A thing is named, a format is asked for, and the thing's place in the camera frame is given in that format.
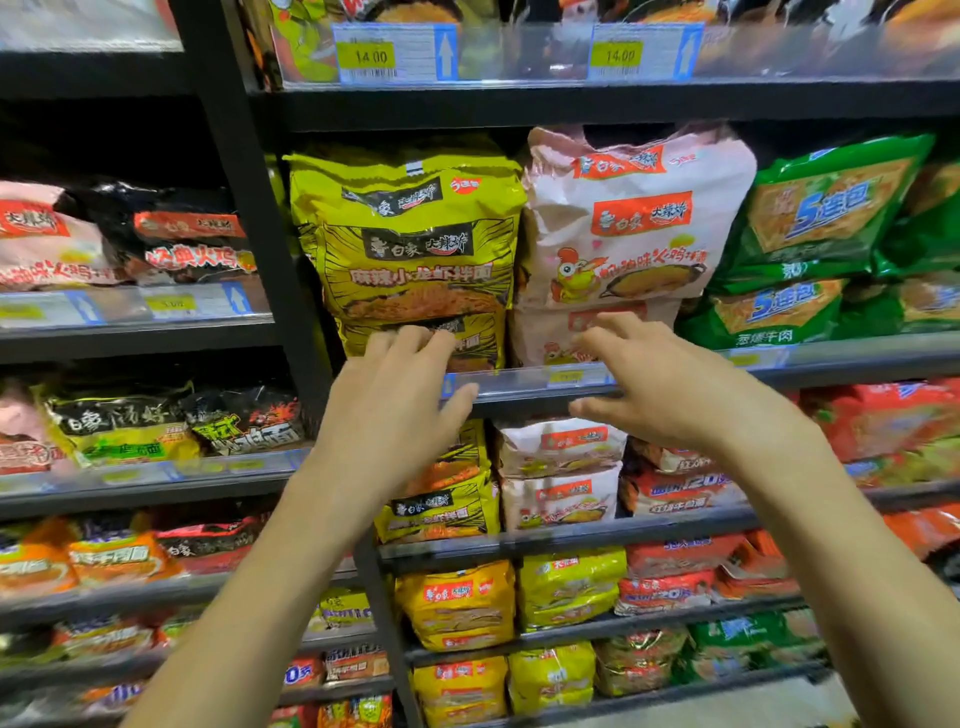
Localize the person's right hand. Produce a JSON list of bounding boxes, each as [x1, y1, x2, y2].
[[568, 311, 820, 483]]

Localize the person's left hand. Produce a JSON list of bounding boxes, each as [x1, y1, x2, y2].
[[309, 326, 480, 520]]

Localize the yellow black striped noodles packet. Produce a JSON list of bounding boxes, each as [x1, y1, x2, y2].
[[287, 149, 528, 322]]

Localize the pink noodle multipack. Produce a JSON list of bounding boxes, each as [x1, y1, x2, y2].
[[515, 125, 759, 313]]

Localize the noodle packets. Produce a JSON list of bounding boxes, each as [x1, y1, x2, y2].
[[0, 0, 960, 728]]

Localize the black metal store shelving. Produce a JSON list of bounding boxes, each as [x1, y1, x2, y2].
[[0, 0, 960, 728]]

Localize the person's right forearm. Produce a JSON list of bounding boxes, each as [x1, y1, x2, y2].
[[742, 431, 960, 728]]

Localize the person's left forearm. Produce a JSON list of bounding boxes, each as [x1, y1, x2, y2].
[[123, 464, 376, 728]]

